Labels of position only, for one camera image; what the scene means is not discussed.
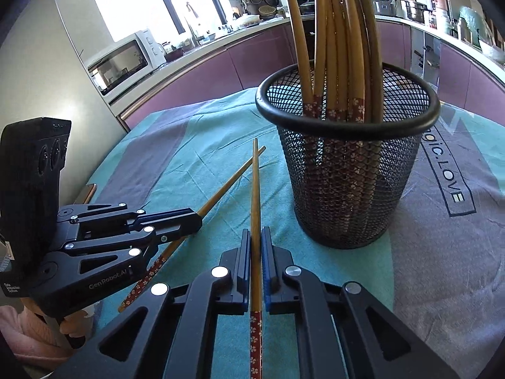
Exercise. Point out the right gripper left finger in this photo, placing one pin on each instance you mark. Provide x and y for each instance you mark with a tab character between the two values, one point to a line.
168	332

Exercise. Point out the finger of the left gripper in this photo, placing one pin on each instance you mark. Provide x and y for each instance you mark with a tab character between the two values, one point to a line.
116	238
78	213

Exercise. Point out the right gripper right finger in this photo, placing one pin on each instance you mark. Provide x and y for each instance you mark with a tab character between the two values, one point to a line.
342	331

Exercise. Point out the bamboo chopstick two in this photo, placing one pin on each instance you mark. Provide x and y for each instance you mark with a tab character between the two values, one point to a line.
141	285

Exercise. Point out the bamboo chopstick one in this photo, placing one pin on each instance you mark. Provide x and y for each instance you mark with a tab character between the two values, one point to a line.
256	272

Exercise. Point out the bamboo chopstick three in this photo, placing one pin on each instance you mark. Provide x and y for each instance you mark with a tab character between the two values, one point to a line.
376	64

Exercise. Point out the bamboo chopstick eight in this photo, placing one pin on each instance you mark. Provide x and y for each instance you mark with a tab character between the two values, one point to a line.
310	106

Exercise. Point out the bamboo chopstick six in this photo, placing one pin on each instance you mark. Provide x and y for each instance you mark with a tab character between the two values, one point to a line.
320	54

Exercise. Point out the bamboo chopstick seven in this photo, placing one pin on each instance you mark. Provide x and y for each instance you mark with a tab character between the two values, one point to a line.
332	65

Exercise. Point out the bamboo chopstick four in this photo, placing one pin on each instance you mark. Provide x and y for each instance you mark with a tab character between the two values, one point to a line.
356	62

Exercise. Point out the bamboo chopstick five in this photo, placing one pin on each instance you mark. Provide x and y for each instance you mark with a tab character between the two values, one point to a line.
342	52

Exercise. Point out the pink sleeve left forearm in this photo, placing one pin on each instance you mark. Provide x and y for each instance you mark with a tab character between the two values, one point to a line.
30	339

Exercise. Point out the kitchen faucet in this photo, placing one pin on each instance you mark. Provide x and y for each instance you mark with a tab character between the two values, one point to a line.
192	23

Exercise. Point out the left hand with bandage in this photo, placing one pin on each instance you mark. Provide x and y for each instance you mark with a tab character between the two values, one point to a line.
77	328

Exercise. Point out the smartphone with orange edge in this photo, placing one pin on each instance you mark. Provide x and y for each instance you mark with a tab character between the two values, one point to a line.
86	194

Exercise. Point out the teal grey tablecloth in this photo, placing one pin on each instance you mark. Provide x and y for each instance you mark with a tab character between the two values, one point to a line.
440	264

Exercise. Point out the black mesh cup holder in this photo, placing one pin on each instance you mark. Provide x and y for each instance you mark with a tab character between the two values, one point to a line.
347	177

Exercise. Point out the white microwave oven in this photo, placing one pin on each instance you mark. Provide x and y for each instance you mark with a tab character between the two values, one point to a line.
120	66

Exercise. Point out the steel stock pot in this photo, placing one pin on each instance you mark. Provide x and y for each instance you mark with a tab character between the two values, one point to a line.
414	11

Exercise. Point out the mint green air fryer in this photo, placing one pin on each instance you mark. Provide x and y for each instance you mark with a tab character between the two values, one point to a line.
475	24

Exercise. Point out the pink thermos jug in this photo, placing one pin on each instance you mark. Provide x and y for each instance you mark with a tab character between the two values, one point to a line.
441	7

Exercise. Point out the black camera box left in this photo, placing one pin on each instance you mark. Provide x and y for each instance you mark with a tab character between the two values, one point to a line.
33	154

